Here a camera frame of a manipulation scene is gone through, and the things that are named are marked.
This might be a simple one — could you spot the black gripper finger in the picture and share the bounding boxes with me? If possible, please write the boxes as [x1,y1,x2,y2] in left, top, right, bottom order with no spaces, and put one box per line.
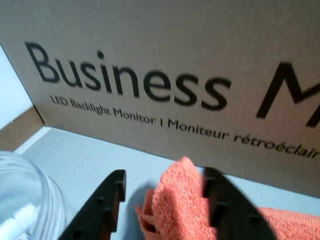
[58,169,127,240]
[202,166,276,240]

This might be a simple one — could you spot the orange terry towel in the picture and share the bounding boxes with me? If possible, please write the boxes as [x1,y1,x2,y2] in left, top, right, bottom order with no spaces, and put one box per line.
[135,156,320,240]

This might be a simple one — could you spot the grey table mat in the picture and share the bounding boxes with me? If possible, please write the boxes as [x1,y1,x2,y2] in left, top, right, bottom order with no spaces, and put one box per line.
[21,126,320,240]

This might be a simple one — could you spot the clear plastic jar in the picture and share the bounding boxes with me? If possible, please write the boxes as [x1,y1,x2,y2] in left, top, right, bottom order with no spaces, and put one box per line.
[0,149,76,240]

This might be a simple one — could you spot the brown cardboard back panel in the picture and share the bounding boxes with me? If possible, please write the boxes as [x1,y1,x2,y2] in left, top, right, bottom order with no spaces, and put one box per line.
[0,104,47,151]

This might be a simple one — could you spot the brown cardboard monitor box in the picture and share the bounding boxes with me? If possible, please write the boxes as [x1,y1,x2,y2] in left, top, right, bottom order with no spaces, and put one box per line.
[0,0,320,203]

